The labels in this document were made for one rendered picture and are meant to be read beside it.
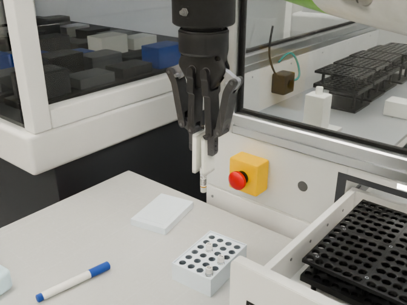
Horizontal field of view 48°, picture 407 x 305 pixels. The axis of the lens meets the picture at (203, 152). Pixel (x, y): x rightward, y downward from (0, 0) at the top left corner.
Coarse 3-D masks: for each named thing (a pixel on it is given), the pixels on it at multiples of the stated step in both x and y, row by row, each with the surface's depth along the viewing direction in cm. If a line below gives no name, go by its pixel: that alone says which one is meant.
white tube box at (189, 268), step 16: (208, 240) 88; (224, 240) 88; (192, 256) 83; (208, 256) 83; (224, 256) 84; (176, 272) 81; (192, 272) 79; (224, 272) 81; (192, 288) 80; (208, 288) 78
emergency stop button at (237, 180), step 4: (232, 172) 93; (236, 172) 92; (240, 172) 92; (228, 176) 94; (232, 176) 93; (236, 176) 92; (240, 176) 92; (244, 176) 92; (228, 180) 94; (232, 180) 93; (236, 180) 92; (240, 180) 92; (244, 180) 92; (232, 184) 93; (236, 184) 92; (240, 184) 92; (244, 184) 92; (236, 188) 93; (240, 188) 92
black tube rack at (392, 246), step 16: (368, 208) 79; (384, 208) 79; (352, 224) 74; (368, 224) 74; (384, 224) 74; (400, 224) 74; (320, 240) 70; (336, 240) 70; (352, 240) 70; (368, 240) 70; (384, 240) 70; (400, 240) 71; (320, 256) 66; (336, 256) 66; (352, 256) 66; (368, 256) 66; (384, 256) 66; (400, 256) 67; (304, 272) 67; (320, 272) 68; (368, 272) 63; (384, 272) 64; (400, 272) 63; (320, 288) 65; (336, 288) 65; (352, 288) 64; (400, 288) 61; (352, 304) 63; (368, 304) 61; (384, 304) 61
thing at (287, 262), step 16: (352, 192) 85; (368, 192) 85; (336, 208) 80; (352, 208) 87; (400, 208) 81; (320, 224) 75; (336, 224) 82; (304, 240) 72; (288, 256) 68; (304, 256) 74; (288, 272) 70
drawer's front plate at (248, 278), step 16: (240, 256) 62; (240, 272) 61; (256, 272) 59; (272, 272) 59; (240, 288) 62; (256, 288) 60; (272, 288) 58; (288, 288) 56; (304, 288) 56; (240, 304) 63; (256, 304) 61; (272, 304) 59; (288, 304) 57; (304, 304) 55; (320, 304) 53; (336, 304) 53
